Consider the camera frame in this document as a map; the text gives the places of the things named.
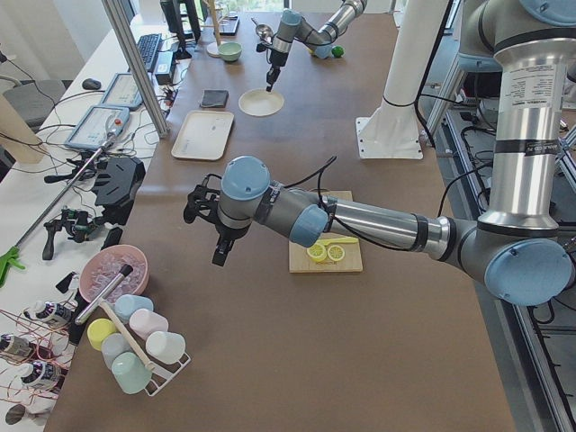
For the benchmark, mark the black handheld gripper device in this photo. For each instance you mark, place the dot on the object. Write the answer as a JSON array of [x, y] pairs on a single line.
[[78, 224]]

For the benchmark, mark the white cup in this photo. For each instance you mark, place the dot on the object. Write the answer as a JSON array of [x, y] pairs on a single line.
[[167, 347]]

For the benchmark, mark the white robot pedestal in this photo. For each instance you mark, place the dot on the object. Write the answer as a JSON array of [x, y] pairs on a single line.
[[392, 131]]

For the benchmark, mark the rectangular cream tray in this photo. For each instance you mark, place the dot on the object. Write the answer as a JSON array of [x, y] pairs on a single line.
[[203, 136]]

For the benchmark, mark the aluminium frame post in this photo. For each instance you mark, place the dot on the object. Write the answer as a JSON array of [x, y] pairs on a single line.
[[131, 53]]

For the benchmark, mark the teach pendant near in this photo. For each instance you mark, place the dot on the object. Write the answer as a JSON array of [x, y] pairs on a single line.
[[94, 128]]

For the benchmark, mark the light blue cup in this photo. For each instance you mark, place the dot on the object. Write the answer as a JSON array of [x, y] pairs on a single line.
[[127, 304]]

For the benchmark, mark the metal ice scoop tool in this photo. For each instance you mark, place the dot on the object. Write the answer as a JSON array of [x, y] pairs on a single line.
[[92, 305]]

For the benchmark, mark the black monitor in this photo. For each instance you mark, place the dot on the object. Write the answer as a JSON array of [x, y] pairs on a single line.
[[175, 22]]

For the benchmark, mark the yellow cup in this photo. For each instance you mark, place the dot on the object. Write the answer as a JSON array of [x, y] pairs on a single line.
[[98, 331]]

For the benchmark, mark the black power brick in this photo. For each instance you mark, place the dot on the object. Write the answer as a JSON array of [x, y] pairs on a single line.
[[165, 68]]

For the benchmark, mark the grey blue cup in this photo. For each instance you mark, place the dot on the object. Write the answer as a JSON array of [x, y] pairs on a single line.
[[113, 346]]

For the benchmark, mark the green lime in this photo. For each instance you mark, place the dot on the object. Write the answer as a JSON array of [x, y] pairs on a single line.
[[337, 51]]

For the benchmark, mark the round cream plate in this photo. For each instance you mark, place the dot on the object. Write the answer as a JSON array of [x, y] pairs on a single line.
[[261, 103]]

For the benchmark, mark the wooden cutting board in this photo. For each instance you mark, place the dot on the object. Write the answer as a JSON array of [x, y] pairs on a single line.
[[300, 263]]

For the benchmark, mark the white wire cup rack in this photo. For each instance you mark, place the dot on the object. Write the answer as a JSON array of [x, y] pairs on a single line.
[[163, 375]]

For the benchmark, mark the light green bowl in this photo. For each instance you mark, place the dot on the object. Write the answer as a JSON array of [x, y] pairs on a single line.
[[230, 51]]

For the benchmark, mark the teach pendant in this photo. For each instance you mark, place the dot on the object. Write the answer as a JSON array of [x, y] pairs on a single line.
[[94, 128], [123, 92]]

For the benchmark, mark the pink cup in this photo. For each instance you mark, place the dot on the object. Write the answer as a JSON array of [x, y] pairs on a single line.
[[144, 322]]

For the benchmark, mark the pink bowl with ice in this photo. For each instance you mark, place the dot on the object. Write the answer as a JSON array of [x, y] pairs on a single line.
[[106, 264]]

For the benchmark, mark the black computer mouse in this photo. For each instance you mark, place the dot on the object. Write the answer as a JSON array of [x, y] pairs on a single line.
[[91, 84]]

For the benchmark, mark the lemon slice right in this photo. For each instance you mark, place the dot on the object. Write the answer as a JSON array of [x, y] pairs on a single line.
[[335, 253]]

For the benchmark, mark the black keyboard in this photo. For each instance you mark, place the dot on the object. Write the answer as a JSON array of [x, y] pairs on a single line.
[[149, 46]]

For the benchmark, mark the long reach grabber tool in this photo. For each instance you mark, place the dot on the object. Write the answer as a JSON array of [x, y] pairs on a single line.
[[11, 257]]

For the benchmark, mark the lemon slice left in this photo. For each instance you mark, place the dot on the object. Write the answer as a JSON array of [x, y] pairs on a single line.
[[317, 253]]

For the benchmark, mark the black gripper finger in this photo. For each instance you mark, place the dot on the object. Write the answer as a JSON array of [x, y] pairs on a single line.
[[270, 85], [223, 247]]

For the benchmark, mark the black plastic stand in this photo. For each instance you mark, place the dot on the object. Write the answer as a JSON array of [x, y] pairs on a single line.
[[115, 187]]

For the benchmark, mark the wooden mug tree stand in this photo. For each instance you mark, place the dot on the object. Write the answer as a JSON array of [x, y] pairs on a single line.
[[214, 48]]

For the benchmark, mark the teach pendant far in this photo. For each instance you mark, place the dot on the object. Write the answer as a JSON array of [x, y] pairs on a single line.
[[123, 92]]

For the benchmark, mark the lemon slice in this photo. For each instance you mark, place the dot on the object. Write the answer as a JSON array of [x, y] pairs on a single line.
[[317, 253], [335, 253]]

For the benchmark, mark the mint green cup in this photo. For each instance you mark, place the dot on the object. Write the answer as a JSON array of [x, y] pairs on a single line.
[[130, 373]]

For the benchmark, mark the folded dark grey cloth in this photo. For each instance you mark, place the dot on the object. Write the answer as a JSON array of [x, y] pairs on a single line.
[[212, 98]]

